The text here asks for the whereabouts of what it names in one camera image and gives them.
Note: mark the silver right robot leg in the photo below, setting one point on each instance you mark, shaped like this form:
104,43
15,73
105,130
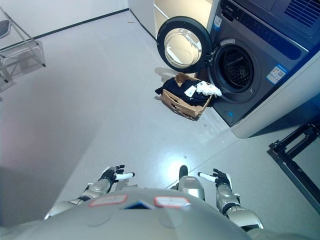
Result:
191,187

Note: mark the blue energy label sticker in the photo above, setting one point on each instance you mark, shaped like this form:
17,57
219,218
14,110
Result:
276,73

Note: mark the round glass washer door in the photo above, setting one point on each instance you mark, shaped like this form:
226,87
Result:
162,42

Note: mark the white paper clothing tag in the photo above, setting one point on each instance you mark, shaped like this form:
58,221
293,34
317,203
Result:
190,91

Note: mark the grey front-load washing machine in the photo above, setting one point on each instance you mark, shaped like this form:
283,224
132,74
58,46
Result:
252,102

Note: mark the grey robot torso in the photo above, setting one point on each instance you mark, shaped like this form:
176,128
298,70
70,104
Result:
125,220

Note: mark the metal folding chair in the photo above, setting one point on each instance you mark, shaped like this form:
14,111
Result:
25,53

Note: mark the grey dryer with vent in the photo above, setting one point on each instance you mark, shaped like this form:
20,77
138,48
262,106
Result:
300,12

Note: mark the black metal frame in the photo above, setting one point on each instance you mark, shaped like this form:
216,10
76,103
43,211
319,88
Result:
287,160

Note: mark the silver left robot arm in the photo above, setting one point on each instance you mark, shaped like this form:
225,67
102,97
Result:
97,188

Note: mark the brown cardboard box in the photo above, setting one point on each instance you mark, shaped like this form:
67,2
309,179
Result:
183,107

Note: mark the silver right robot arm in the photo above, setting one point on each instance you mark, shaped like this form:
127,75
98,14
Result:
226,197

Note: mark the blue white product sticker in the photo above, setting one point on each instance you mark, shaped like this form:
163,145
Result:
217,22

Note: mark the white cloth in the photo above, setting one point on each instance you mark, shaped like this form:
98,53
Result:
207,88

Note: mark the black right robot foot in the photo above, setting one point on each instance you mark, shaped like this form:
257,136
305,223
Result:
183,171

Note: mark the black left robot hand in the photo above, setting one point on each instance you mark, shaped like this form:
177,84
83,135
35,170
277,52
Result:
110,175

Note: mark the dark navy clothes pile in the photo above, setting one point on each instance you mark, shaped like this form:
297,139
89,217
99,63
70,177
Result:
175,87

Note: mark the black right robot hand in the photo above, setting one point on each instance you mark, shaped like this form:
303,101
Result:
222,178

